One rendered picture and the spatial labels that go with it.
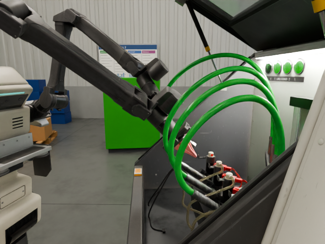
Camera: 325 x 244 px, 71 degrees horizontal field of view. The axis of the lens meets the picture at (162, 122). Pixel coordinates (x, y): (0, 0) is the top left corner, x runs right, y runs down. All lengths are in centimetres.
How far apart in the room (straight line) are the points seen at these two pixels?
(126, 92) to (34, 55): 757
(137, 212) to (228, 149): 56
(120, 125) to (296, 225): 373
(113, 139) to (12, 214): 304
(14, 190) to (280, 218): 104
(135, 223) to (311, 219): 46
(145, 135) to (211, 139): 303
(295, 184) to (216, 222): 14
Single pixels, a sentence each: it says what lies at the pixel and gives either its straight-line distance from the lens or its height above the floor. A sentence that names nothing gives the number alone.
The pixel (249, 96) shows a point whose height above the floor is 131.
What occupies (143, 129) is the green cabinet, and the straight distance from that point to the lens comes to 402.
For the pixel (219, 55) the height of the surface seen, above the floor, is 141.
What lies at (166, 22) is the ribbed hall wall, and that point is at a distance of 729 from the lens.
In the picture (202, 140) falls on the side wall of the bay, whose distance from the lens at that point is 107.
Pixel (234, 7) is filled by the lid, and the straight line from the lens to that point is 94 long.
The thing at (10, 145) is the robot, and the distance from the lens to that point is 112.
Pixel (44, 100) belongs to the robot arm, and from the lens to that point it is 117.
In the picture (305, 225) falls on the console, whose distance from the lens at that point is 39.
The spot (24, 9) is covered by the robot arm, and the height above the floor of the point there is 151.
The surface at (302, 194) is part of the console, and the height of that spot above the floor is 119.
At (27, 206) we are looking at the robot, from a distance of 123.
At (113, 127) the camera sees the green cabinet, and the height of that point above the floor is 47.
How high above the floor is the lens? 136
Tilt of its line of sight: 12 degrees down
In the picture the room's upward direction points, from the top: straight up
